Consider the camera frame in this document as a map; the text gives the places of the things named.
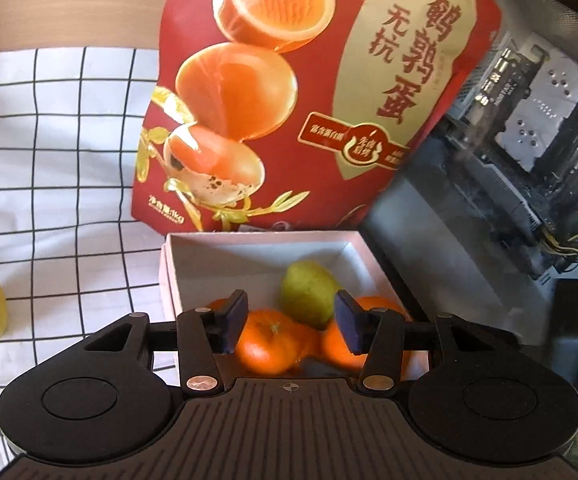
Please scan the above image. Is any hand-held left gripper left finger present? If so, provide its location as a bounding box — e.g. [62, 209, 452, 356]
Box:
[85, 289, 250, 393]

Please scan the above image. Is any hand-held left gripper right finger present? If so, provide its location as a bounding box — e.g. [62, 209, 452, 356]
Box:
[334, 290, 500, 392]

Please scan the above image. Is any green pear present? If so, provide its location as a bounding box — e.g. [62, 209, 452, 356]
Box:
[281, 260, 342, 329]

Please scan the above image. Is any white cardboard box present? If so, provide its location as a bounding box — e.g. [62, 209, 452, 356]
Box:
[158, 230, 432, 386]

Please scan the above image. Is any black computer case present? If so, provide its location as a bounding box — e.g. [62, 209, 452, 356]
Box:
[359, 0, 578, 411]

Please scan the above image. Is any white black checked cloth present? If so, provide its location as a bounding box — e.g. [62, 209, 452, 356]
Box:
[0, 47, 180, 438]

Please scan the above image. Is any red printed snack bag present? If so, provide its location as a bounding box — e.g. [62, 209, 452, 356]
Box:
[131, 0, 504, 234]

